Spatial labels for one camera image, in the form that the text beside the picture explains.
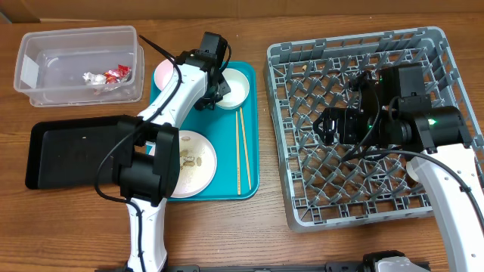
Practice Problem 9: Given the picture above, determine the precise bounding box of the white bowl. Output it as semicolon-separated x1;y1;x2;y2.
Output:
216;68;250;110

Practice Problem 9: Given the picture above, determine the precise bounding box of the pink bowl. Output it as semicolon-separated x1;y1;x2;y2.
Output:
154;59;175;91

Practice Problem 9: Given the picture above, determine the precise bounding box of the pink plate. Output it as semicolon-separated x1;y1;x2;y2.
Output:
171;130;217;199

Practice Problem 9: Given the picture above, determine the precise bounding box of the red snack wrapper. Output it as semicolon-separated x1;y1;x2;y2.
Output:
103;64;132;84

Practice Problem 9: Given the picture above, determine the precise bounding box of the white cup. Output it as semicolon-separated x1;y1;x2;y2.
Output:
405;161;420;183

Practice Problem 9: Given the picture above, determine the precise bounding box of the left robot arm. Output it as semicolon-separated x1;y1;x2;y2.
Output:
94;32;231;271

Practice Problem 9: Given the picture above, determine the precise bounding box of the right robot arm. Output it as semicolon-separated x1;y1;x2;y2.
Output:
312;63;483;271

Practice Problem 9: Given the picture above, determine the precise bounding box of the grey dishwasher rack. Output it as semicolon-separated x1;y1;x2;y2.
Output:
264;26;483;232

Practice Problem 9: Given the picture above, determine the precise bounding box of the right wooden chopstick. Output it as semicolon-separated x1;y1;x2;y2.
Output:
239;107;252;190

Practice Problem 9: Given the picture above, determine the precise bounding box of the wooden chopstick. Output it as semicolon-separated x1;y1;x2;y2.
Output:
235;111;241;195
239;107;252;190

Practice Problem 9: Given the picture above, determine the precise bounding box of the teal plastic tray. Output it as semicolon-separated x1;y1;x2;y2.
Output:
169;61;259;202

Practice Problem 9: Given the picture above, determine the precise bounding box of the left wooden chopstick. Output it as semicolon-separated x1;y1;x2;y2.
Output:
235;111;241;195

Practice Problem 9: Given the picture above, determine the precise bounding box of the clear plastic bin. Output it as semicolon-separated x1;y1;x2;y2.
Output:
14;26;144;107

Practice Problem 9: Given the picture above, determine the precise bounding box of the black plastic bin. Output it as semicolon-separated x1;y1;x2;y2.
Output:
25;115;130;190

